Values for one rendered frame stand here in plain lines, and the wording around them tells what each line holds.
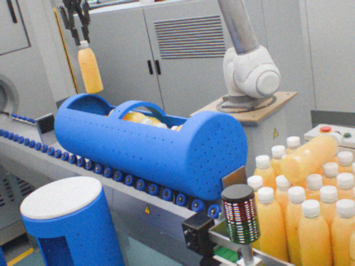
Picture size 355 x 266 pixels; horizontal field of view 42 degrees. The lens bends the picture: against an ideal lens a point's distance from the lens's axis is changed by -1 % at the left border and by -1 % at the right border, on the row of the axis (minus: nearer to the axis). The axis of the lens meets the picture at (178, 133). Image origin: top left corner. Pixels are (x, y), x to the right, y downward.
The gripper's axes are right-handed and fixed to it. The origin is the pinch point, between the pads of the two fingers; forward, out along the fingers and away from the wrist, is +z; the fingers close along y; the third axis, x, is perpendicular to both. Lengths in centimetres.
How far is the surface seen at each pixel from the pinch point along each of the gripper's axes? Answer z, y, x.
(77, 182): 45, 34, 32
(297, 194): 37, 16, 113
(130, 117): 29.1, 8.0, 36.0
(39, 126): 44, 9, -52
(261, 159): 37, 4, 93
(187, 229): 50, 28, 84
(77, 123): 31.9, 16.6, 9.2
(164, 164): 38, 19, 65
